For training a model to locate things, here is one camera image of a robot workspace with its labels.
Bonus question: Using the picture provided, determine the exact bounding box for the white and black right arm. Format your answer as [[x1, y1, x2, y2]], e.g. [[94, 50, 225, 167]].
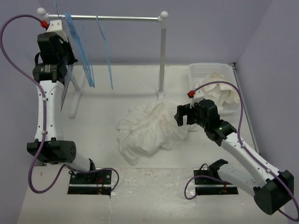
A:
[[174, 99, 295, 215]]

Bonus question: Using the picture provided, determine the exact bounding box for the white cloth in basket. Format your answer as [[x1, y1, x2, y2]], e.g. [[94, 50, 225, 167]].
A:
[[194, 72, 240, 107]]

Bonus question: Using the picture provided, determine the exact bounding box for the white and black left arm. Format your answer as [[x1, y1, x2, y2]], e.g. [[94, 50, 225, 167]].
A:
[[27, 32, 97, 183]]

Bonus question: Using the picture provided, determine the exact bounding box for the blue wire hanger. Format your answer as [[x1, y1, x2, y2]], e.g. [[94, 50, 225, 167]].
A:
[[96, 15, 114, 90]]

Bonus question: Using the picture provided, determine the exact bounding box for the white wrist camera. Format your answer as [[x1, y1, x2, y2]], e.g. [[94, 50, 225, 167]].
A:
[[46, 20, 69, 42], [187, 90, 204, 108]]

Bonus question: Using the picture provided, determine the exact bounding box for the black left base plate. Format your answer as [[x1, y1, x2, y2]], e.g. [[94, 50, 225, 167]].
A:
[[67, 170, 112, 196]]

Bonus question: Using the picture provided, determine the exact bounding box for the bundle of blue hangers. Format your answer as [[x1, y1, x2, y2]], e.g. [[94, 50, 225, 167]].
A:
[[64, 13, 95, 88]]

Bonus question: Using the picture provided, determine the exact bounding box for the white plastic basket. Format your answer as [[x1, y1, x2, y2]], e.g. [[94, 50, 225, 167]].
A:
[[188, 63, 241, 115]]

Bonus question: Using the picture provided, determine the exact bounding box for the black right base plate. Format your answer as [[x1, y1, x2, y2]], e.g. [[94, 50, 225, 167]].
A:
[[194, 178, 239, 196]]

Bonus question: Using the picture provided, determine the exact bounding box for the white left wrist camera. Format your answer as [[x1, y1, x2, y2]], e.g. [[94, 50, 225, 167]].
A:
[[46, 20, 69, 42]]

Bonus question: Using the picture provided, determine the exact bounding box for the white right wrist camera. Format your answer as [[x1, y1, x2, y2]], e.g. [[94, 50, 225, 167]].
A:
[[187, 90, 204, 108]]

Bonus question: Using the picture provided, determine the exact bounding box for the white clothes rack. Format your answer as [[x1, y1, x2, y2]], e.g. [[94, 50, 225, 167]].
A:
[[37, 7, 169, 118]]

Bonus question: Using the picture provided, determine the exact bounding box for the white skirt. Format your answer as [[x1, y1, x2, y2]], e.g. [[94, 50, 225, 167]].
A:
[[116, 99, 199, 166]]

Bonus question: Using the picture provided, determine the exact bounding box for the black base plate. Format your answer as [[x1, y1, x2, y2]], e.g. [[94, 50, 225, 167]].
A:
[[194, 178, 239, 196], [67, 170, 112, 196]]

